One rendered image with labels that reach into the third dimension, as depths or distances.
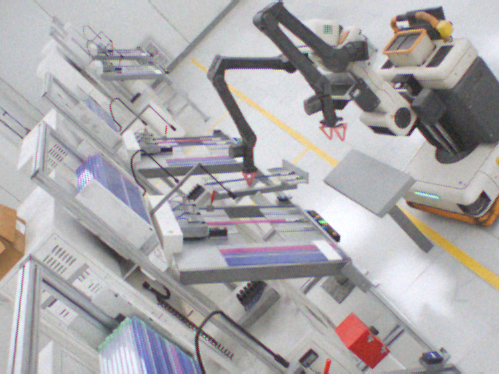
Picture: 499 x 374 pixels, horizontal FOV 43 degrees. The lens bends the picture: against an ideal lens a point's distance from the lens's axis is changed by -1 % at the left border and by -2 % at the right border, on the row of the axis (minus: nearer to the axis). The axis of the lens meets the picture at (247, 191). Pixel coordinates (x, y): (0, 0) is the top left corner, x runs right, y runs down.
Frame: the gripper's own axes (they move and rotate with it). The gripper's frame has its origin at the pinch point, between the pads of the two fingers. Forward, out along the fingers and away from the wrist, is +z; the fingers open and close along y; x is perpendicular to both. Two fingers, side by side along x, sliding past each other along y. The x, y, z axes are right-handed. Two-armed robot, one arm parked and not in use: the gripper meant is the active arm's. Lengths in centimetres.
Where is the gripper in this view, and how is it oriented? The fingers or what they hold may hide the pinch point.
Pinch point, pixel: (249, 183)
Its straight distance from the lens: 332.1
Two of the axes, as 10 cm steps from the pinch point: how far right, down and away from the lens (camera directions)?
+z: 0.3, 9.6, 2.8
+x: 9.5, -1.2, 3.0
